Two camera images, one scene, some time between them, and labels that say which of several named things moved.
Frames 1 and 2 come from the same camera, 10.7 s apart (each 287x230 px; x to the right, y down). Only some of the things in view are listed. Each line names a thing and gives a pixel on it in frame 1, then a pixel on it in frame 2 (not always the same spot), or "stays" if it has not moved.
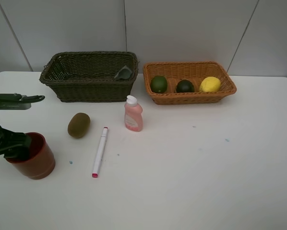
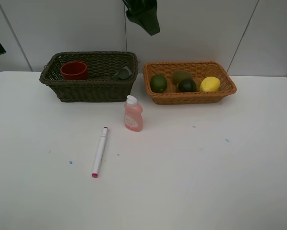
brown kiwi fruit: (78, 125) to (178, 75)
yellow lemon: (210, 84) stays
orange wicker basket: (195, 71) stays
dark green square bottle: (124, 73) stays
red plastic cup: (41, 162) to (74, 71)
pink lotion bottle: (133, 114) stays
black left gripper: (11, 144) to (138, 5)
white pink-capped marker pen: (100, 152) stays
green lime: (159, 84) stays
